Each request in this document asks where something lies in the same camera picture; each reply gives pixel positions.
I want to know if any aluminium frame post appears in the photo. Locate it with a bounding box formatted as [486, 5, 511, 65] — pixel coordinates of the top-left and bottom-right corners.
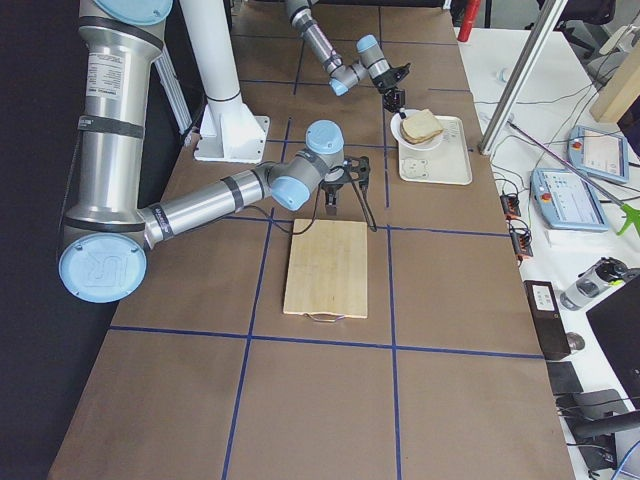
[479, 0, 568, 155]

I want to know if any wooden cutting board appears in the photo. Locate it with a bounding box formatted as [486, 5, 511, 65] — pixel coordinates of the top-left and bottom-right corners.
[283, 218, 368, 319]

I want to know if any aluminium rail behind pedestal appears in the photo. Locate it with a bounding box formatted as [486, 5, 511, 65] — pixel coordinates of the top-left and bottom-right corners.
[154, 47, 192, 134]

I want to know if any near teach pendant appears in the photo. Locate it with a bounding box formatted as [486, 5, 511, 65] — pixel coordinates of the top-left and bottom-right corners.
[531, 168, 609, 232]

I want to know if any white round plate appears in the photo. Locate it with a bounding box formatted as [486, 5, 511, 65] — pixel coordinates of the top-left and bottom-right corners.
[391, 109, 442, 151]

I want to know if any green tipped grabber stick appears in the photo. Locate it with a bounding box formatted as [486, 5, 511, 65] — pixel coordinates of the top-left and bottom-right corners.
[507, 121, 640, 236]

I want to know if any far teach pendant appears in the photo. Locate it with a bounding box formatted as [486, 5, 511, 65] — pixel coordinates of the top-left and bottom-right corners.
[567, 125, 630, 184]

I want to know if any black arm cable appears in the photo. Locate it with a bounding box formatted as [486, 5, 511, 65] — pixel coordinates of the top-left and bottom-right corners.
[244, 157, 379, 237]

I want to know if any black power box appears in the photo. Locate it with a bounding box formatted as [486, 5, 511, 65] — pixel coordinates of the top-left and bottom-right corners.
[523, 280, 571, 361]

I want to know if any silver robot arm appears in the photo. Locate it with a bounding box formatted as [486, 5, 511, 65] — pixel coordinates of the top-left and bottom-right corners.
[58, 1, 345, 303]
[285, 0, 410, 119]

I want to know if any wooden plank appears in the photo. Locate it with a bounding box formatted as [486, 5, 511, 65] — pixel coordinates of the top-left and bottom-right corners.
[590, 44, 640, 123]

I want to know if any teach pendant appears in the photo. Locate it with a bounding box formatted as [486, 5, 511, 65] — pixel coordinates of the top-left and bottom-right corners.
[531, 168, 609, 232]
[567, 125, 630, 184]

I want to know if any red cylinder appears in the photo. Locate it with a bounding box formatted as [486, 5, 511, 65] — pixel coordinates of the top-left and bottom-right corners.
[457, 0, 481, 43]

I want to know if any clear water bottle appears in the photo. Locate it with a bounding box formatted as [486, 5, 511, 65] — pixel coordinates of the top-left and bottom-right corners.
[560, 257, 639, 311]

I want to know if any orange black connector block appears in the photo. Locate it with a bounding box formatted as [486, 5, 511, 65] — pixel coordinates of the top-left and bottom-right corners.
[500, 194, 521, 220]

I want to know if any black monitor corner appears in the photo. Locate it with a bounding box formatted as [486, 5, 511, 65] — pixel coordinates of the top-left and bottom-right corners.
[586, 278, 640, 407]

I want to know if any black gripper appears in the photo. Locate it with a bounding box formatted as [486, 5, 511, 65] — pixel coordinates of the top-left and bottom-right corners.
[322, 172, 351, 216]
[372, 67, 406, 114]

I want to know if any cream bear tray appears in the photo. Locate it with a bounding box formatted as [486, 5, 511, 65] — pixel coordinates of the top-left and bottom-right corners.
[392, 115, 472, 185]

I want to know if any brown top bread slice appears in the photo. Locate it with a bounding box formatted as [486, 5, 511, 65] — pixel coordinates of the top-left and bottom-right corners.
[401, 109, 444, 135]

